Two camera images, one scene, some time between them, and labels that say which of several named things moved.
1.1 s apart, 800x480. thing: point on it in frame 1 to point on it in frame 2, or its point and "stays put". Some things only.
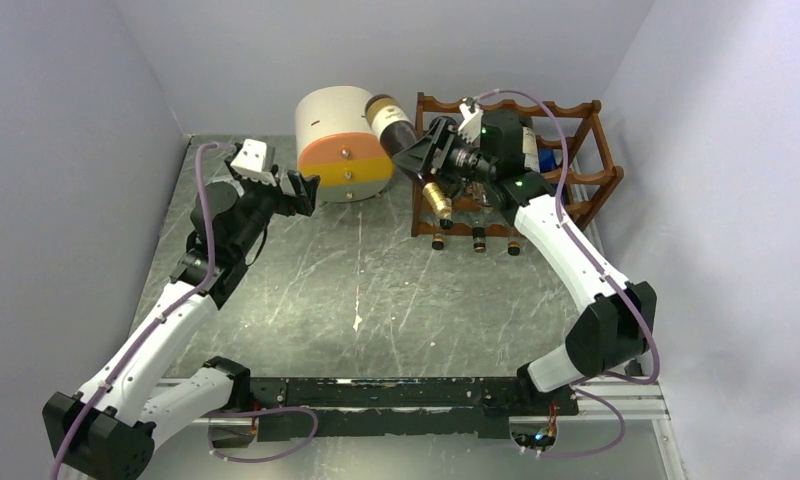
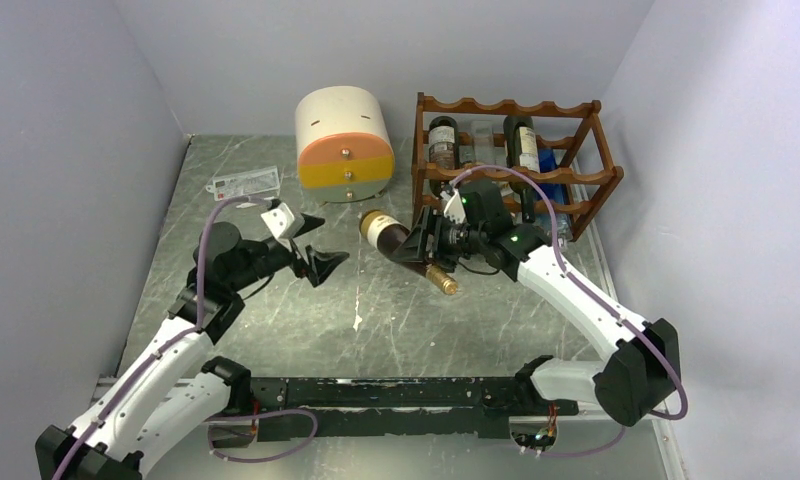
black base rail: [414, 407] stays put
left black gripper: [303, 199] to [322, 263]
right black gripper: [421, 155] to [415, 246]
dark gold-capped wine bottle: [398, 132] to [385, 233]
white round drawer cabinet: [338, 143] stays put
